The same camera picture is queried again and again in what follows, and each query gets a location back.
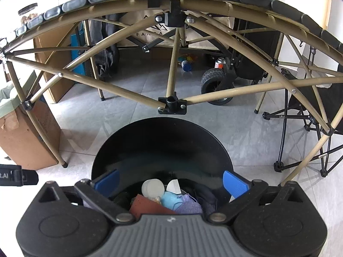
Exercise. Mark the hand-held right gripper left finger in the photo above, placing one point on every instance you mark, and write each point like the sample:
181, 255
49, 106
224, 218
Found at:
107, 180

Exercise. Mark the black backpack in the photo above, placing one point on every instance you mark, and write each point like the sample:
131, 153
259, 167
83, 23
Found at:
105, 50

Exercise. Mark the black suitcase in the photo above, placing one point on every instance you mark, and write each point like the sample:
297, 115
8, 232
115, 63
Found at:
254, 50

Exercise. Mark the pale green bag liner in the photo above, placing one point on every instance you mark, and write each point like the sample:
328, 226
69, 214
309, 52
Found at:
8, 101

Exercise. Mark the black folding chair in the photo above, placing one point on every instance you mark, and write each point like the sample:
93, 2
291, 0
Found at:
308, 99

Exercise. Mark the blue capped bottle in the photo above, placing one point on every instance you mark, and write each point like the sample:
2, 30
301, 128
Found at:
186, 66

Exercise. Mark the red white gas canister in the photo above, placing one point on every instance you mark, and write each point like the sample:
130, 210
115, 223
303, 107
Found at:
219, 64

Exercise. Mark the black crumpled item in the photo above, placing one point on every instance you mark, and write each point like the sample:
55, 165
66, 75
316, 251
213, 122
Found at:
122, 200

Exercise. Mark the dark navy cloth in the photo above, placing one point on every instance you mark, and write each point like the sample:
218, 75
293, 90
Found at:
203, 196

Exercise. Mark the colourful toy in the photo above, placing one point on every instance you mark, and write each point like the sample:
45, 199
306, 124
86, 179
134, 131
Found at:
186, 58

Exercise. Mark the teal box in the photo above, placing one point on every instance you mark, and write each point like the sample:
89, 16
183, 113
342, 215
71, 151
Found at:
80, 56

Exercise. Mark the flat brown cardboard box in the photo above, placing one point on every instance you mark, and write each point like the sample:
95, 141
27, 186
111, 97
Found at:
52, 67

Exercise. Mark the black trash bin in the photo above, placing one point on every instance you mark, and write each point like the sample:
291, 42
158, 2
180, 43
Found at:
160, 144

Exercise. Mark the large cardboard box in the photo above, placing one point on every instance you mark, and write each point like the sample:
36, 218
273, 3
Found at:
29, 142

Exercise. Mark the clear snack jar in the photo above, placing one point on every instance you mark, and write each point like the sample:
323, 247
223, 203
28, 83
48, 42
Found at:
28, 13

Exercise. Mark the purple knit sock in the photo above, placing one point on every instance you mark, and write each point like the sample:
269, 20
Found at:
190, 206

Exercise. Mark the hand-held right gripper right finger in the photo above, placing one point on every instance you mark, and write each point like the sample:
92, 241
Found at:
234, 183

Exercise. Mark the white paper piece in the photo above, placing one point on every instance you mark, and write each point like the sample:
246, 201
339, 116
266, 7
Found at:
174, 187

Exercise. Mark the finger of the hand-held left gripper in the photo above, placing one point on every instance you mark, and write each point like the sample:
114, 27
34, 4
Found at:
30, 178

